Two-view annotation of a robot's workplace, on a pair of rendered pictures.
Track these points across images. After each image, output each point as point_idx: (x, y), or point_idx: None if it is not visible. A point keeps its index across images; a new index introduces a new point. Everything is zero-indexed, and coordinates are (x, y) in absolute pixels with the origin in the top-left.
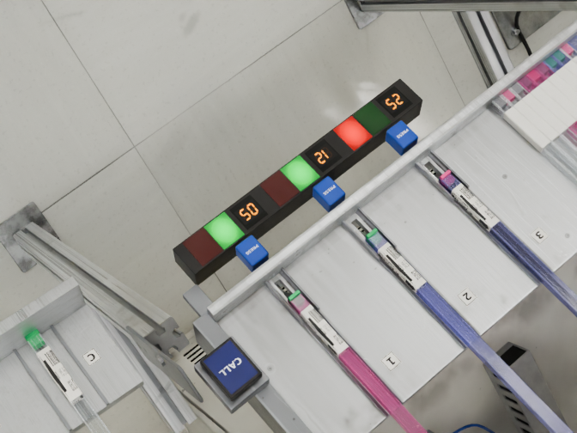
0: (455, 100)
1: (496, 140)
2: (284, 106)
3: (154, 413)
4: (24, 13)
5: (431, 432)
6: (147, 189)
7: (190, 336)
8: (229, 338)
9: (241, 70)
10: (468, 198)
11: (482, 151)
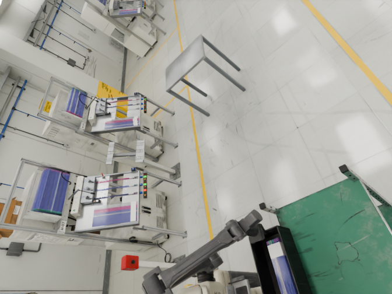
0: (171, 247)
1: (135, 199)
2: (179, 219)
3: None
4: (195, 187)
5: None
6: (178, 198)
7: (164, 198)
8: (135, 170)
9: (184, 213)
10: (132, 193)
11: (135, 198)
